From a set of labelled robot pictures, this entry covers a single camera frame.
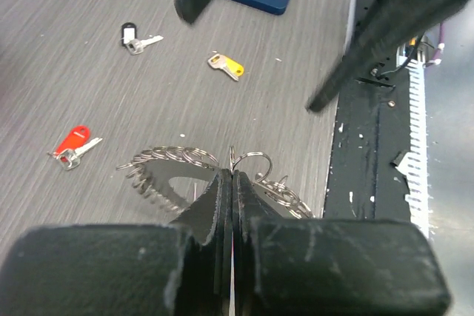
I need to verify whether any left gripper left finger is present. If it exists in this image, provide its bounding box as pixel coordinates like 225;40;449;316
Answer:
1;169;232;315

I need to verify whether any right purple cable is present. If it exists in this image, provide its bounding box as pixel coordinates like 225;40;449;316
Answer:
424;21;447;69

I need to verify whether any red tag key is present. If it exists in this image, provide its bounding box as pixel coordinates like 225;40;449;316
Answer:
47;125;103;171

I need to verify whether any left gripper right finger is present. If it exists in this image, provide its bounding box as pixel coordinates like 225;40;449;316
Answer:
233;171;452;315

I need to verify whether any white cable duct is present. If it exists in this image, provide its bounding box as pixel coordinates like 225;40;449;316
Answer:
396;42;430;238

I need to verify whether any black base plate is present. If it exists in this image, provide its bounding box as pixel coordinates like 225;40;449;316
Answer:
324;0;419;221

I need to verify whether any black tag key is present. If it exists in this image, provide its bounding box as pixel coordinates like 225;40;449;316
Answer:
121;22;163;56

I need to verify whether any large metal keyring disc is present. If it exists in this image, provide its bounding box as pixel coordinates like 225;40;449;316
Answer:
116;146;315;219

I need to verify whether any yellow tag key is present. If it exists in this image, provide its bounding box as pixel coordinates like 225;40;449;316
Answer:
207;53;244;81

